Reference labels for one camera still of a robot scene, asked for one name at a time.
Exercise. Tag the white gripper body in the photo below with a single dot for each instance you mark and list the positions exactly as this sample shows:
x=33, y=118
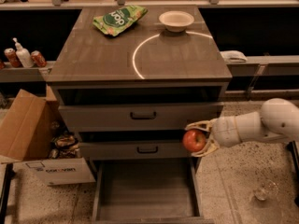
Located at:
x=226, y=131

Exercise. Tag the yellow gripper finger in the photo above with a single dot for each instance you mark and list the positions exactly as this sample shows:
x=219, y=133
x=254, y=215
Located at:
x=204, y=146
x=203, y=125

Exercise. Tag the red apple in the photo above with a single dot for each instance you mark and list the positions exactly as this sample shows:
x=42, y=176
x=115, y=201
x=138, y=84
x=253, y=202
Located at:
x=194, y=140

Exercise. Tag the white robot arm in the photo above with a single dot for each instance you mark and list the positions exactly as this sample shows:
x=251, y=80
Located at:
x=277, y=121

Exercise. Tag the middle grey drawer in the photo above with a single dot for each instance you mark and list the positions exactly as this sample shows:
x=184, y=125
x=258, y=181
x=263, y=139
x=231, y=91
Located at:
x=129, y=150

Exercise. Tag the grey drawer cabinet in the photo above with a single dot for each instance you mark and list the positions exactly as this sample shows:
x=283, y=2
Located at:
x=146, y=64

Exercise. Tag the bottom open grey drawer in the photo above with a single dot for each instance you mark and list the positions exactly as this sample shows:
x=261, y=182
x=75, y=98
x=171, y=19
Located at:
x=154, y=191

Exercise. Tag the top grey drawer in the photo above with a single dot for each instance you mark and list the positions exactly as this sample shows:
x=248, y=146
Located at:
x=110, y=118

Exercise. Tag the black bar right edge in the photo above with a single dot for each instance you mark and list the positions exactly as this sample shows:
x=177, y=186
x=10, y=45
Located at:
x=292, y=148

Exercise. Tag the black bar edge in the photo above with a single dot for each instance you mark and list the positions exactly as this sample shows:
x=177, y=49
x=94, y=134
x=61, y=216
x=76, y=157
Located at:
x=292, y=148
x=9, y=173

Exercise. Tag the white folded cloth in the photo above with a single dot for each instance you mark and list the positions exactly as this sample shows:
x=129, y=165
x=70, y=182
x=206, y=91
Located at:
x=233, y=56

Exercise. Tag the clear glass on floor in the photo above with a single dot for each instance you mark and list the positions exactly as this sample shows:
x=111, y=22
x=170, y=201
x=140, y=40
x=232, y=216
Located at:
x=266, y=191

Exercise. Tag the grey low shelf right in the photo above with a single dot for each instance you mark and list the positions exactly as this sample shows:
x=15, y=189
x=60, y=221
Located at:
x=257, y=66

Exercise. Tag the grey low shelf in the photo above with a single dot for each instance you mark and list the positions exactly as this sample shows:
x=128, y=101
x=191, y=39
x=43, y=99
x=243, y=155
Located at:
x=11, y=74
x=257, y=66

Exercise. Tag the white paper bowl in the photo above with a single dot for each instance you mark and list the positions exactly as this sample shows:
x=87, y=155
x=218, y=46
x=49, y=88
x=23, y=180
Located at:
x=176, y=21

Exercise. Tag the green chip bag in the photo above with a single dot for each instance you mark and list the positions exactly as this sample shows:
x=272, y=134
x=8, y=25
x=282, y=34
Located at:
x=117, y=21

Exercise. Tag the snack packets in box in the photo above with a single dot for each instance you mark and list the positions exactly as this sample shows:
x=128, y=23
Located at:
x=64, y=146

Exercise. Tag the white printed cardboard box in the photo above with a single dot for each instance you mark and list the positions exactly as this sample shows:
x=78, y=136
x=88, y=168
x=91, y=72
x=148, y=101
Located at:
x=61, y=171

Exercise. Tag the brown cardboard box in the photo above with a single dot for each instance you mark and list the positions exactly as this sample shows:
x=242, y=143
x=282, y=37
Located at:
x=26, y=130

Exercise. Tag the red soda can right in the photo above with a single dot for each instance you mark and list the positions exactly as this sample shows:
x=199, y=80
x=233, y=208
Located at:
x=38, y=58

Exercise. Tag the red soda can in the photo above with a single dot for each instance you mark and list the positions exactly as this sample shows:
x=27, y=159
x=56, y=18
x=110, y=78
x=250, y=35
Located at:
x=12, y=57
x=38, y=58

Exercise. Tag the white pump bottle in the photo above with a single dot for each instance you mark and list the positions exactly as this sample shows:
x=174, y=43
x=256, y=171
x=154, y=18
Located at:
x=23, y=54

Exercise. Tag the red soda can left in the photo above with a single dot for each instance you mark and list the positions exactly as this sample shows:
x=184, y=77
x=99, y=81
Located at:
x=12, y=57

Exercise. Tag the grey low shelf left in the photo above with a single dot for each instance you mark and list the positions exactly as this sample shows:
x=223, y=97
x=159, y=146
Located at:
x=11, y=74

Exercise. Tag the black bar left edge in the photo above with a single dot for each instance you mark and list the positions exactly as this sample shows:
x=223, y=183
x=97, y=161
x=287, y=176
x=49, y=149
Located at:
x=9, y=173

